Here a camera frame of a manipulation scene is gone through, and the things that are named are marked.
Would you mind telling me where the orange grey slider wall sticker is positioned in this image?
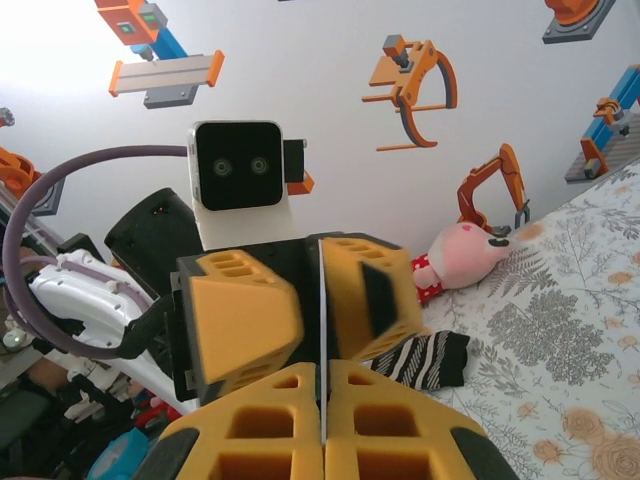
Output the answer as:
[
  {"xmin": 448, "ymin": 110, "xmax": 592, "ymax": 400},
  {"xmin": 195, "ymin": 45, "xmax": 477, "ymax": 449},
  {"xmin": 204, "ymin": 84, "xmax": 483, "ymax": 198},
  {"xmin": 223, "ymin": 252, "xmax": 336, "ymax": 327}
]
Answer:
[{"xmin": 93, "ymin": 0, "xmax": 226, "ymax": 110}]

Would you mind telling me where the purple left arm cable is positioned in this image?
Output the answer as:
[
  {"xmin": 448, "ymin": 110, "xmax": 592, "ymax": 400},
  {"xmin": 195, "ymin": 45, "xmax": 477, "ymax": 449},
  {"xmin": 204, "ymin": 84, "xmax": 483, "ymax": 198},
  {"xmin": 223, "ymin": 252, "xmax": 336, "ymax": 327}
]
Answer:
[{"xmin": 2, "ymin": 143, "xmax": 191, "ymax": 359}]

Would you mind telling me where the orange claw gripper wall sticker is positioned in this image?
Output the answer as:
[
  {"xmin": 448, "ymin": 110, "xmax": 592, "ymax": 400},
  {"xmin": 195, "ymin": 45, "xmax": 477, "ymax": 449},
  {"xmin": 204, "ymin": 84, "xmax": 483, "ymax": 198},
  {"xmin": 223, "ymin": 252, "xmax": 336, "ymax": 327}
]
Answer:
[{"xmin": 361, "ymin": 34, "xmax": 459, "ymax": 152}]

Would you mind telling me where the black white striped sock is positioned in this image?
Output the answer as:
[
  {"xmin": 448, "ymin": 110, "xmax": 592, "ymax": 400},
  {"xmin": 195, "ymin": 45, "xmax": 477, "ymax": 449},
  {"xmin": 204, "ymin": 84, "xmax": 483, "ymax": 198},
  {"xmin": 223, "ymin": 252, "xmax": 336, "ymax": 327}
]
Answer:
[{"xmin": 369, "ymin": 329, "xmax": 471, "ymax": 396}]

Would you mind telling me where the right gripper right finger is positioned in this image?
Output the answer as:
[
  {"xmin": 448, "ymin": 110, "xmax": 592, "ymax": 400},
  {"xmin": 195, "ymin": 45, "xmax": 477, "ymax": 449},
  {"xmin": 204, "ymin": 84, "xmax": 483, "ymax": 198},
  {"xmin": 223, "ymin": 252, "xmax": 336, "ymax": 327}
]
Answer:
[{"xmin": 323, "ymin": 359, "xmax": 521, "ymax": 480}]

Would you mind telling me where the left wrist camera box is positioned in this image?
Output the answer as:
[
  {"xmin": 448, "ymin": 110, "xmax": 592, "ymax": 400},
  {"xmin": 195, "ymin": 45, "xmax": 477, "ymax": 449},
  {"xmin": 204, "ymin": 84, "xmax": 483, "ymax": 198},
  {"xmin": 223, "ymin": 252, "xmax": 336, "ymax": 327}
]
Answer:
[{"xmin": 187, "ymin": 119, "xmax": 307, "ymax": 251}]

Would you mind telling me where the blue rail wall sticker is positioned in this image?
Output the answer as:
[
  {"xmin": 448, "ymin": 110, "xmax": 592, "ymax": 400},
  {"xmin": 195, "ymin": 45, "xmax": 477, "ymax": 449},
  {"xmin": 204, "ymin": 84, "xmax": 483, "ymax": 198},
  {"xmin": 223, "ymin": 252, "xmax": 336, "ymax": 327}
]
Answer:
[{"xmin": 564, "ymin": 63, "xmax": 640, "ymax": 185}]

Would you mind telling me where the floral table cloth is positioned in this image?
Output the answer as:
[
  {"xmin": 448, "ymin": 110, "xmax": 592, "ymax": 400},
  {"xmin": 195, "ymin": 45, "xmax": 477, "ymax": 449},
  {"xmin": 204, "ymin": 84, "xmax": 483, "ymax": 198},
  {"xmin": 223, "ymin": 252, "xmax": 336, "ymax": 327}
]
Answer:
[{"xmin": 414, "ymin": 157, "xmax": 640, "ymax": 480}]

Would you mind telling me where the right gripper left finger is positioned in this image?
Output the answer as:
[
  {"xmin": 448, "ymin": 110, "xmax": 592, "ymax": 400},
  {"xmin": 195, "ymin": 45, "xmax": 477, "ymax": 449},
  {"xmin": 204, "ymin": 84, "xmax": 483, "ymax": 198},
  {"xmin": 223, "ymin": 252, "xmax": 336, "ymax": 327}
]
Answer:
[{"xmin": 132, "ymin": 362, "xmax": 324, "ymax": 480}]

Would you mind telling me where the pink plush doll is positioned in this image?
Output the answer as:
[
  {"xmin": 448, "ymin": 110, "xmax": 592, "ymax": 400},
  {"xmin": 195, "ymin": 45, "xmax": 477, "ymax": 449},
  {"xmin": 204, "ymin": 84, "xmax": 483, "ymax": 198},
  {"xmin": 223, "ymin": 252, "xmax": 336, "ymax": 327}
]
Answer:
[{"xmin": 409, "ymin": 221, "xmax": 521, "ymax": 307}]

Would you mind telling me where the thin metal blade card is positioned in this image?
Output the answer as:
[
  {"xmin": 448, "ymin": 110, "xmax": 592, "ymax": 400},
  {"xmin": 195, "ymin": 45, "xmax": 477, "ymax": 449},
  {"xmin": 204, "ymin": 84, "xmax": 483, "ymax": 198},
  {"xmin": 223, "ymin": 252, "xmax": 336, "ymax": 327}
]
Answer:
[{"xmin": 317, "ymin": 238, "xmax": 329, "ymax": 446}]

